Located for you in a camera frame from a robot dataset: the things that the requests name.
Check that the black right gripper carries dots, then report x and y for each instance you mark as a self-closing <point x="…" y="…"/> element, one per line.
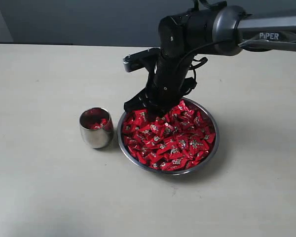
<point x="169" y="84"/>

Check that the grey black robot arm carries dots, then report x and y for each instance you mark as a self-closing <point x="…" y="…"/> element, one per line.
<point x="187" y="38"/>

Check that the pile of red wrapped candies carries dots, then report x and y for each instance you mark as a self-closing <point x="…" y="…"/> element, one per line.
<point x="167" y="140"/>

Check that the steel bowl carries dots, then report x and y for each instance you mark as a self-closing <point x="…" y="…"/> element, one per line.
<point x="128" y="153"/>

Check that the stainless steel cup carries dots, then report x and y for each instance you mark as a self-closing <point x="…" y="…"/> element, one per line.
<point x="100" y="138"/>

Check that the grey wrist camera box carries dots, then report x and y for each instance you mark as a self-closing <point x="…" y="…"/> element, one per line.
<point x="143" y="59"/>

